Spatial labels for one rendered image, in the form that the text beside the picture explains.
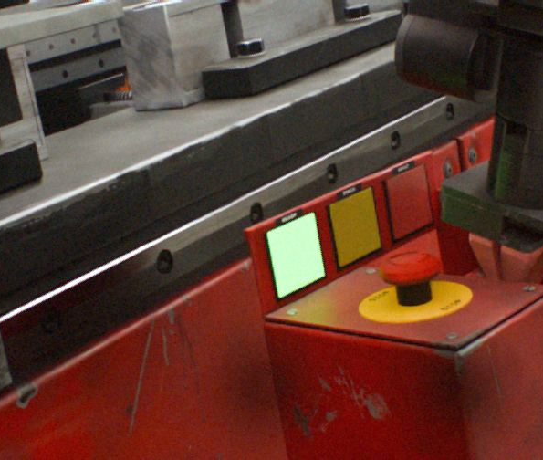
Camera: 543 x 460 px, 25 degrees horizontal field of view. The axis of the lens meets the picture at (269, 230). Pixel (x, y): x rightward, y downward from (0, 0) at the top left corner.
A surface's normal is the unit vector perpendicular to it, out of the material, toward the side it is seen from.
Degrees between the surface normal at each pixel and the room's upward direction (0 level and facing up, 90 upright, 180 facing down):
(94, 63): 90
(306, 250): 90
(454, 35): 48
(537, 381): 90
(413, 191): 90
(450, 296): 0
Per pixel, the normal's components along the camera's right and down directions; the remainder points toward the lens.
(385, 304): -0.18, -0.95
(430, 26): -0.45, -0.40
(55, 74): 0.82, 0.00
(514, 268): -0.65, 0.61
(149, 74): -0.55, 0.31
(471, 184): 0.03, -0.90
